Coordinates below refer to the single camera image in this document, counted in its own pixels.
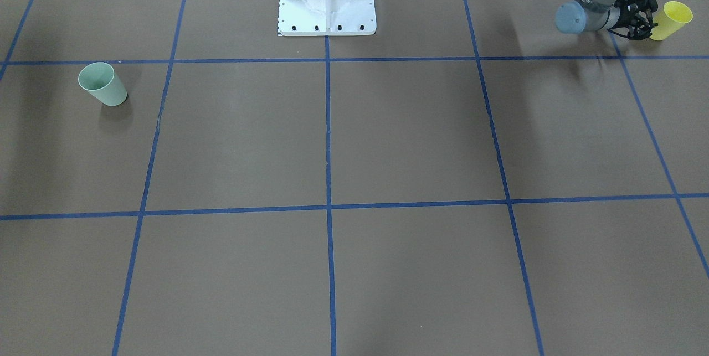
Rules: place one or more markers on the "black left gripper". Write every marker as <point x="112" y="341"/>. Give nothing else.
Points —
<point x="626" y="18"/>

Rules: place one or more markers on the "yellow cup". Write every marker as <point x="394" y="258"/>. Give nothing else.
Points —
<point x="673" y="16"/>

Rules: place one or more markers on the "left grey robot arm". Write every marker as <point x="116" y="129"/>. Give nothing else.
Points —
<point x="580" y="16"/>

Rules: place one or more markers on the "light green cup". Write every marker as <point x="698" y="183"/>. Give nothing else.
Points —
<point x="102" y="82"/>

